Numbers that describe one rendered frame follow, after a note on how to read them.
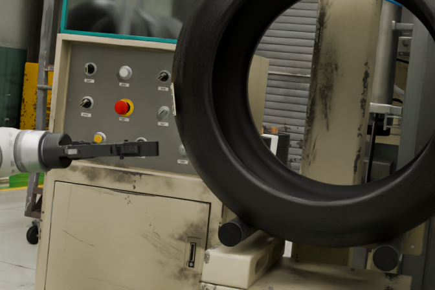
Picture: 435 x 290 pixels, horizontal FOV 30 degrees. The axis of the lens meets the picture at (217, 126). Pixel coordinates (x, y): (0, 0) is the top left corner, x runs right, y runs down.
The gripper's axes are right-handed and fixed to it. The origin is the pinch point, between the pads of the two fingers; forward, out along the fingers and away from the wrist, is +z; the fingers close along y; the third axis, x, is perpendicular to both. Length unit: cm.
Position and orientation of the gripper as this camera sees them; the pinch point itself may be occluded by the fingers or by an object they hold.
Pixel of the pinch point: (141, 149)
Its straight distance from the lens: 164.7
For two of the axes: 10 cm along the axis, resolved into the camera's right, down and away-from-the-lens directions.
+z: 9.6, -0.3, -2.7
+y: 2.7, -0.2, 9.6
